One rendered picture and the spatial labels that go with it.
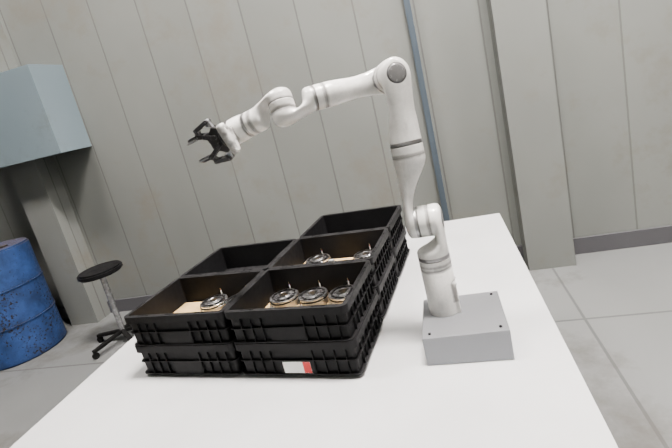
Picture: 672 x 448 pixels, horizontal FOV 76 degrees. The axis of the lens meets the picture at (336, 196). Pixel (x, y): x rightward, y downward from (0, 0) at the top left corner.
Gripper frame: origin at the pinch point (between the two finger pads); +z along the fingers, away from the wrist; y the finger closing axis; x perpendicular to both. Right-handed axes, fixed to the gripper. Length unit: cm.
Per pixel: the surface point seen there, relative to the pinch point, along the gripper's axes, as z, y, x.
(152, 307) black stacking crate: 49, -41, 9
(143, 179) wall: 197, -25, -177
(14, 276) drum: 293, -36, -101
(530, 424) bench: -64, -78, 45
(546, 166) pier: -94, -134, -167
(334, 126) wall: 29, -56, -189
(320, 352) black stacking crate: -14, -63, 26
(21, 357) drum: 313, -91, -72
